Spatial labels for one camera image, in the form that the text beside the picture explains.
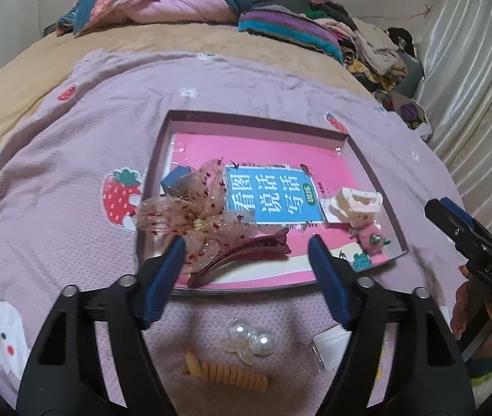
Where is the mesh bow hair clip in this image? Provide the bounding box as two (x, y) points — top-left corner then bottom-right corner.
(135, 159), (293, 287)

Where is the small blue box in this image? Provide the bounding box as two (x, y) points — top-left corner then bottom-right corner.
(160, 165), (199, 196)

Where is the striped pillow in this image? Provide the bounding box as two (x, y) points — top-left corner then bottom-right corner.
(238, 6), (344, 64)

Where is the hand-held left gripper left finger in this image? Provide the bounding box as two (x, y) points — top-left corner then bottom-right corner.
(16, 236), (187, 416)

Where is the pink book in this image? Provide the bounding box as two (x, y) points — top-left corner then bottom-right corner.
(161, 132), (396, 289)

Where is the white satin curtain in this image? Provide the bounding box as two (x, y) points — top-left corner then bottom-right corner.
(415, 0), (492, 243)

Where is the purple printed blanket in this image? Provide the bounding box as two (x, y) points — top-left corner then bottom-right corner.
(0, 50), (489, 416)

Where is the tan bed sheet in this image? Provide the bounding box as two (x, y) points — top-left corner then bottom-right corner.
(0, 19), (377, 148)

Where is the pearl hair clip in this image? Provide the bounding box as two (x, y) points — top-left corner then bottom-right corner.
(221, 317), (279, 365)

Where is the cream hair claw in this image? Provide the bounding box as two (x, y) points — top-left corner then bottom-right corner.
(326, 186), (384, 225)

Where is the pink plush hair clip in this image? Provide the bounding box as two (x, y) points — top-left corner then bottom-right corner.
(350, 214), (391, 256)

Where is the dark shallow cardboard box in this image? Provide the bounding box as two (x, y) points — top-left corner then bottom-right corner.
(135, 109), (410, 297)

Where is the pile of clothes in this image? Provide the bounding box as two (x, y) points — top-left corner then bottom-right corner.
(309, 0), (431, 142)

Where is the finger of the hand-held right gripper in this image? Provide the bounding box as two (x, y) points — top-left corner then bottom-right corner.
(440, 197), (476, 228)
(424, 198), (479, 255)

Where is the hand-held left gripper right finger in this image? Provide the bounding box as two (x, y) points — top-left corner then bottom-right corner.
(308, 234), (476, 416)

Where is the orange spiral hair clip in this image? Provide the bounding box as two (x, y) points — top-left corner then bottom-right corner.
(181, 347), (269, 393)

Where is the floral quilt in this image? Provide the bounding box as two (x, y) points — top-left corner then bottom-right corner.
(55, 0), (253, 38)

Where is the person's right hand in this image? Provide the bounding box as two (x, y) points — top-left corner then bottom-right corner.
(450, 265), (492, 341)

